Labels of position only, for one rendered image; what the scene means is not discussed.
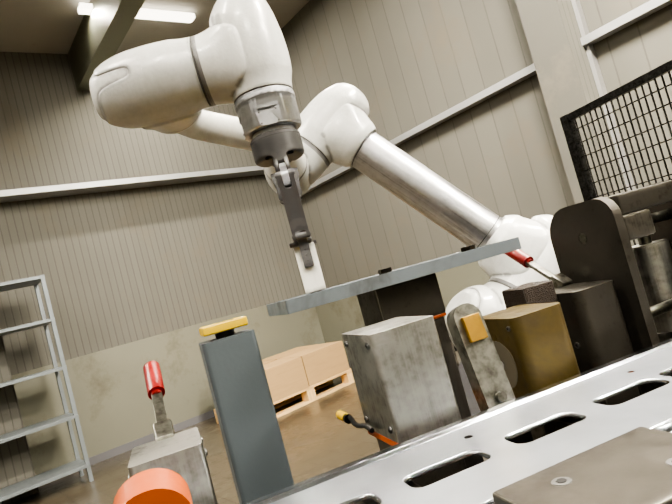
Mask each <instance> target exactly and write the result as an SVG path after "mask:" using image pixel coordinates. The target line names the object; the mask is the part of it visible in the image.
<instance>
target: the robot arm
mask: <svg viewBox="0 0 672 504"><path fill-rule="evenodd" d="M209 26H210V27H209V28H208V29H206V30H205V31H203V32H201V33H199V34H197V35H194V36H191V37H186V38H181V39H168V40H164V41H159V42H154V43H150V44H146V45H143V46H139V47H136V48H133V49H130V50H127V51H124V52H121V53H119V54H117V55H115V56H113V57H111V58H109V59H107V60H106V61H104V62H103V63H101V64H100V65H99V66H98V67H97V68H96V69H95V70H94V72H93V75H92V76H91V78H90V81H89V87H90V92H91V96H92V100H93V103H94V106H95V109H96V111H97V113H98V115H99V116H100V117H101V119H103V120H105V121H107V123H109V124H110V125H113V126H116V127H121V128H127V129H135V128H143V129H145V130H155V131H157V132H160V133H164V134H177V133H178V134H180V135H182V136H185V137H188V138H191V139H195V140H199V141H204V142H209V143H214V144H218V145H223V146H228V147H233V148H238V149H243V150H248V151H252V153H253V157H254V161H255V164H256V165H257V166H259V167H264V174H265V177H266V180H267V182H268V184H269V185H270V187H271V188H272V189H273V190H274V191H275V192H276V193H278V197H279V200H280V203H281V204H282V205H284V207H285V211H286V214H287V218H288V222H289V225H290V229H291V233H292V236H291V237H292V239H293V243H290V244H289V245H290V248H294V251H295V255H296V259H297V262H298V266H299V270H300V274H301V277H302V281H303V285H304V289H305V292H306V293H307V294H309V293H312V292H316V291H320V290H323V289H325V288H326V286H325V282H324V278H323V275H322V271H321V267H320V263H319V260H318V256H317V252H316V249H315V245H314V244H317V242H316V240H313V241H312V237H311V232H310V231H309V229H308V225H307V221H306V218H305V214H304V210H303V206H302V203H301V200H302V198H303V197H302V195H303V194H305V193H306V192H307V191H308V190H309V188H310V186H311V185H312V184H313V183H314V182H315V181H316V180H317V179H318V178H319V177H320V176H321V175H322V174H323V172H324V171H325V170H326V169H327V168H328V167H329V165H330V164H331V163H334V164H337V165H341V166H343V167H354V168H356V169H357V170H358V171H360V172H361V173H363V174H364V175H366V176H367V177H369V178H370V179H371V180H373V181H374V182H376V183H377V184H379V185H380V186H382V187H383V188H385V189H386V190H387V191H389V192H390V193H392V194H393V195H395V196H396V197H398V198H399V199H400V200H402V201H403V202H405V203H406V204H408V205H409V206H411V207H412V208H413V209H415V210H416V211H418V212H419V213H421V214H422V215H424V216H425V217H427V218H428V219H429V220H431V221H432V222H434V223H435V224H437V225H438V226H440V227H441V228H442V229H444V230H445V231H447V232H448V233H450V234H451V235H453V236H454V237H456V238H457V239H458V240H460V241H461V242H463V243H464V244H466V245H467V246H470V245H474V244H475V248H476V247H480V246H484V245H488V244H492V243H496V242H500V241H504V240H508V239H512V238H516V237H519V240H520V244H521V247H522V249H520V250H522V251H523V252H525V253H527V254H528V255H530V256H531V257H533V259H534V262H536V263H537V264H539V265H541V266H542V267H544V268H545V269H547V270H548V271H550V272H552V273H553V274H558V273H560V270H559V267H558V263H557V260H556V256H555V253H554V249H553V246H552V242H551V238H550V224H551V220H552V218H553V216H552V215H537V216H534V217H533V218H532V219H528V218H524V217H521V216H519V215H506V216H504V217H503V218H501V217H500V216H498V215H497V214H495V213H494V212H492V211H491V210H489V209H488V208H486V207H485V206H483V205H482V204H480V203H479V202H477V201H476V200H474V199H473V198H471V197H470V196H469V195H467V194H466V193H464V192H463V191H461V190H460V189H458V188H457V187H455V186H454V185H452V184H451V183H449V182H448V181H446V180H445V179H443V178H442V177H440V176H439V175H437V174H436V173H434V172H433V171H432V170H430V169H429V168H427V167H426V166H425V165H423V164H422V163H420V162H419V161H418V160H416V159H415V158H413V157H412V156H410V155H409V154H407V153H406V152H404V151H403V150H401V149H400V148H398V147H397V146H395V145H394V144H392V143H391V142H389V141H388V140H386V139H385V138H383V137H382V136H380V135H378V134H377V133H376V128H375V126H374V124H373V123H372V122H371V120H370V119H369V117H368V115H369V103H368V101H367V99H366V97H365V95H364V94H363V93H362V92H361V91H360V90H359V89H358V88H356V87H355V86H353V85H351V84H348V83H337V84H334V85H332V86H330V87H328V88H327V89H325V90H324V91H322V92H321V93H319V94H318V95H317V96H316V97H315V98H314V99H313V100H312V101H311V102H310V103H309V104H308V106H307V107H306V108H305V109H304V110H303V111H302V113H301V114H300V113H299V110H298V106H297V102H296V99H295V98H296V96H295V93H294V91H293V87H292V67H291V61H290V57H289V53H288V49H287V46H286V43H285V40H284V37H283V34H282V32H281V29H280V27H279V25H278V22H277V20H276V18H275V16H274V14H273V12H272V10H271V8H270V6H269V5H268V3H267V2H266V0H217V1H216V3H215V5H214V7H213V9H212V12H211V15H210V19H209ZM223 104H234V105H235V111H236V113H237V116H238V117H234V116H229V115H224V114H220V113H215V112H210V111H206V110H203V109H206V108H209V107H212V106H216V105H223ZM478 263H479V266H480V267H481V268H482V269H483V270H484V271H485V272H486V274H487V275H488V276H489V277H490V279H489V281H488V282H487V283H486V284H484V285H475V286H471V287H468V288H465V289H463V290H462V291H460V292H459V293H458V294H457V295H455V296H454V297H453V298H452V299H451V301H450V302H449V304H448V306H447V308H446V316H445V323H446V326H447V315H448V313H449V312H450V311H451V310H452V309H454V308H455V307H457V306H459V305H461V304H464V303H470V304H473V305H475V306H476V307H477V308H479V310H480V311H481V313H482V316H484V315H487V314H490V313H493V312H497V311H500V310H503V309H506V306H505V302H504V299H503V295H502V291H503V290H506V289H510V288H513V287H516V286H519V285H522V284H526V283H529V282H537V281H545V280H548V279H547V278H545V277H544V276H542V275H541V274H539V273H538V272H536V271H535V270H533V269H532V268H530V267H528V268H525V267H523V266H522V265H520V264H519V263H517V262H516V261H514V260H513V259H511V258H510V257H508V256H507V255H505V254H500V255H497V256H493V257H490V258H486V259H483V260H479V261H478ZM447 330H448V333H449V337H450V338H451V340H452V342H453V344H454V341H453V339H452V336H451V333H450V331H449V328H448V326H447ZM454 345H455V344H454Z"/></svg>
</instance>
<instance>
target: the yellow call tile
mask: <svg viewBox="0 0 672 504"><path fill-rule="evenodd" d="M245 325H248V320H247V317H246V316H242V317H237V318H233V319H230V320H226V321H223V322H219V323H215V324H212V325H208V326H204V327H201V328H199V332H200V335H201V336H204V337H206V336H210V335H213V334H215V337H216V339H220V338H223V337H227V336H230V335H233V334H235V332H234V329H235V328H238V327H242V326H245Z"/></svg>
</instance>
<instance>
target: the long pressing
mask: <svg viewBox="0 0 672 504"><path fill-rule="evenodd" d="M628 372H631V373H628ZM671 372H672V338H670V339H668V340H665V341H663V342H660V343H658V344H655V345H652V346H650V347H647V348H645V349H642V350H639V351H637V352H634V353H632V354H629V355H627V356H624V357H621V358H619V359H616V360H614V361H611V362H608V363H606V364H603V365H601V366H598V367H596V368H593V369H590V370H588V371H585V372H583V373H580V374H577V375H575V376H572V377H570V378H567V379H565V380H562V381H559V382H557V383H554V384H552V385H549V386H547V387H544V388H541V389H539V390H536V391H534V392H531V393H528V394H526V395H523V396H521V397H518V398H516V399H513V400H510V401H508V402H505V403H503V404H500V405H497V406H495V407H492V408H490V409H487V410H485V411H482V412H479V413H477V414H474V415H472V416H469V417H466V418H464V419H461V420H459V421H456V422H454V423H451V424H448V425H446V426H443V427H441V428H438V429H435V430H433V431H430V432H428V433H425V434H423V435H420V436H417V437H415V438H412V439H410V440H407V441H404V442H402V443H399V444H397V445H394V446H392V447H389V448H386V449H384V450H381V451H379V452H376V453H374V454H371V455H368V456H366V457H363V458H361V459H358V460H355V461H353V462H350V463H348V464H345V465H343V466H340V467H337V468H335V469H332V470H330V471H327V472H324V473H322V474H319V475H317V476H314V477H312V478H309V479H306V480H304V481H301V482H299V483H296V484H293V485H291V486H288V487H286V488H283V489H281V490H278V491H275V492H273V493H270V494H268V495H265V496H262V497H260V498H257V499H255V500H252V501H250V502H247V503H244V504H354V503H357V502H359V501H362V500H365V499H374V500H375V501H376V502H378V503H379V504H494V500H493V496H492V493H493V492H494V491H496V490H498V489H501V488H503V487H505V486H507V485H510V484H512V483H514V482H516V481H519V480H521V479H523V478H525V477H528V476H530V475H532V474H534V473H537V472H539V471H541V470H543V469H546V468H548V467H550V466H552V465H555V464H557V463H559V462H561V461H563V460H566V459H568V458H570V457H572V456H575V455H577V454H579V453H581V452H584V451H586V450H588V449H590V448H593V447H595V446H597V445H599V444H602V443H604V442H606V441H608V440H611V439H613V438H615V437H617V436H620V435H622V434H624V433H626V432H629V431H631V430H633V429H635V428H637V427H640V426H641V427H647V428H652V429H656V430H661V431H666V432H671V433H672V376H664V375H666V374H668V373H671ZM646 383H658V384H666V385H665V386H662V387H660V388H657V389H655V390H653V391H650V392H648V393H646V394H643V395H641V396H639V397H636V398H634V399H631V400H629V401H627V402H624V403H622V404H618V405H602V404H596V403H598V402H601V401H603V400H605V399H608V398H610V397H613V396H615V395H618V394H620V393H622V392H625V391H627V390H630V389H632V388H634V387H637V386H639V385H642V384H646ZM563 417H575V418H580V419H584V420H582V421H579V422H577V423H575V424H572V425H570V426H568V427H565V428H563V429H560V430H558V431H556V432H553V433H551V434H549V435H546V436H544V437H541V438H539V439H537V440H534V441H532V442H529V443H523V444H517V443H513V442H510V441H508V440H509V439H511V438H514V437H516V436H519V435H521V434H523V433H526V432H528V431H531V430H533V429H535V428H538V427H540V426H543V425H545V424H548V423H550V422H552V421H555V420H557V419H560V418H563ZM469 436H473V437H471V438H468V439H465V438H466V437H469ZM472 455H480V456H483V457H485V458H487V459H488V460H487V461H485V462H482V463H480V464H478V465H475V466H473V467H470V468H468V469H466V470H463V471H461V472H459V473H456V474H454V475H452V476H449V477H447V478H444V479H442V480H440V481H437V482H435V483H433V484H430V485H428V486H425V487H420V488H413V487H411V486H409V485H408V484H407V483H408V482H409V481H410V480H412V479H415V478H417V477H420V476H422V475H424V474H427V473H429V472H432V471H434V470H436V469H439V468H441V467H444V466H446V465H449V464H451V463H453V462H456V461H458V460H461V459H463V458H465V457H468V456H472Z"/></svg>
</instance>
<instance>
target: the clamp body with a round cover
mask: <svg viewBox="0 0 672 504"><path fill-rule="evenodd" d="M483 318H484V321H485V323H486V325H487V328H488V330H489V333H490V335H491V338H492V340H493V343H494V345H495V348H496V350H497V353H498V355H499V358H500V360H501V363H502V365H503V368H504V370H505V373H506V375H507V378H508V380H509V383H510V385H511V388H512V390H513V392H514V395H515V397H516V398H518V397H521V396H523V395H526V394H528V393H531V392H534V391H536V390H539V389H541V388H544V387H547V386H549V385H552V384H554V383H557V382H559V381H562V380H565V379H567V378H570V377H572V376H575V375H577V374H580V370H579V367H578V364H577V360H576V357H575V353H574V350H573V346H572V343H571V339H570V336H569V332H568V329H567V325H566V322H565V319H564V315H563V312H562V308H561V305H560V302H553V303H537V304H522V305H516V306H512V307H509V308H506V309H503V310H500V311H497V312H493V313H490V314H487V315H484V316H483ZM531 432H532V436H533V439H534V440H537V439H539V438H541V437H544V436H546V433H545V429H544V426H540V427H538V428H535V429H533V430H531Z"/></svg>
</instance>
